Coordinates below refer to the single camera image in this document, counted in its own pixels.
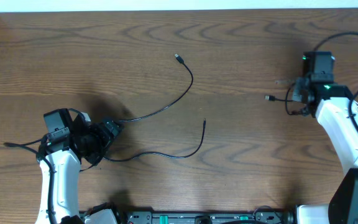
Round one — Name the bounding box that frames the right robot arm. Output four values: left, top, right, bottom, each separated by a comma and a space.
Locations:
292, 51, 358, 223

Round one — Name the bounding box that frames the left camera cable black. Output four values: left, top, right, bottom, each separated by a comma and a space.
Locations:
3, 138, 58, 224

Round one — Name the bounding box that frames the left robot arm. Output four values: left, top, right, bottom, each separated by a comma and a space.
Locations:
36, 108, 123, 223

